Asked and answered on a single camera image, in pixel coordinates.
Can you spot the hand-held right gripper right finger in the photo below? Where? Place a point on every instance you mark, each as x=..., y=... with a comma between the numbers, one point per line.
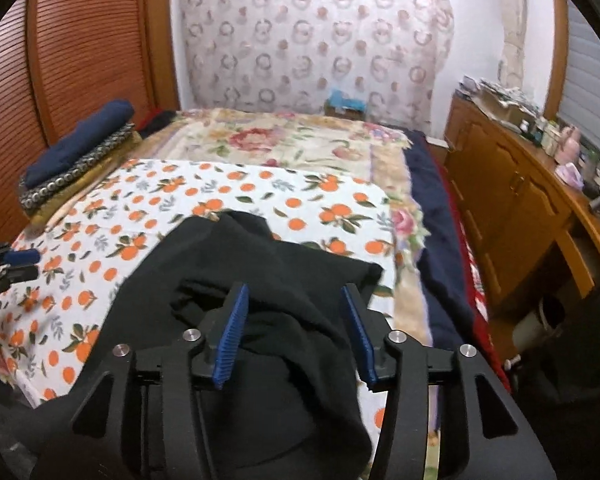
x=362, y=340

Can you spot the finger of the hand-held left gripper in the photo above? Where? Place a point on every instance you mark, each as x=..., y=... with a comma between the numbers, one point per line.
x=22, y=256
x=10, y=275

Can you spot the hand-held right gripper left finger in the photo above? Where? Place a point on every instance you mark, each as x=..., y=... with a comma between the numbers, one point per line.
x=230, y=340

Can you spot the black garment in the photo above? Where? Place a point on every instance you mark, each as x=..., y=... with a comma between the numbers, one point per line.
x=290, y=310

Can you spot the stack of folded clothes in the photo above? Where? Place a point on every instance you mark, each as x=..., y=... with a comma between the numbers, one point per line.
x=65, y=185

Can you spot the folded yellow cloth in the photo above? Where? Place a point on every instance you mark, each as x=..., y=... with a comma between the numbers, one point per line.
x=80, y=195

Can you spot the red blanket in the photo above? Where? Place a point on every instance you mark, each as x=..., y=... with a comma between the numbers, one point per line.
x=480, y=300

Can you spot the navy blue blanket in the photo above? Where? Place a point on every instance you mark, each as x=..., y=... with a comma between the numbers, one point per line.
x=440, y=240

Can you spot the folded navy cloth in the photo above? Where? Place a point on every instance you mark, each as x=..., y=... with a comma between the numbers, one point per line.
x=85, y=135

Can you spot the orange print white sheet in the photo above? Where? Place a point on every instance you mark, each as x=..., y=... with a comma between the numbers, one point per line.
x=180, y=195

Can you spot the white bin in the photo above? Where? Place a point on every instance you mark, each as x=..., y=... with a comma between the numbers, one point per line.
x=540, y=325

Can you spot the wooden cabinet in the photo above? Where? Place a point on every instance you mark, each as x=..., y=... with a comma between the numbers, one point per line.
x=505, y=210

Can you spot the floral beige blanket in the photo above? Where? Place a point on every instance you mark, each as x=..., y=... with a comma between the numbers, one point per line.
x=290, y=140

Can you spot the louvered wooden wardrobe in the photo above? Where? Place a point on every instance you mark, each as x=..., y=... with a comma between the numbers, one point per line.
x=80, y=50

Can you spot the dark grey garment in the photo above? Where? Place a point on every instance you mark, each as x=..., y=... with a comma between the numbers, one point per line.
x=580, y=370

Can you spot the blue box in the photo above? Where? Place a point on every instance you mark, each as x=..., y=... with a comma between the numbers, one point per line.
x=346, y=102

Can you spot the pink figurine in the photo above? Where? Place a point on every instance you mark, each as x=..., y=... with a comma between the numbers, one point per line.
x=570, y=155

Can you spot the row of bottles and boxes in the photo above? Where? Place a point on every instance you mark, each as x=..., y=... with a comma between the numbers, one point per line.
x=500, y=97

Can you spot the circle pattern curtain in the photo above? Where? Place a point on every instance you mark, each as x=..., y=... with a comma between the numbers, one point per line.
x=310, y=35

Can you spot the narrow beige curtain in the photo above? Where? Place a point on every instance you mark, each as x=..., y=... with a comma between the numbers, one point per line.
x=512, y=25

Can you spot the white window blind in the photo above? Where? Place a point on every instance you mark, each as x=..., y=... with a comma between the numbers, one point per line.
x=587, y=70

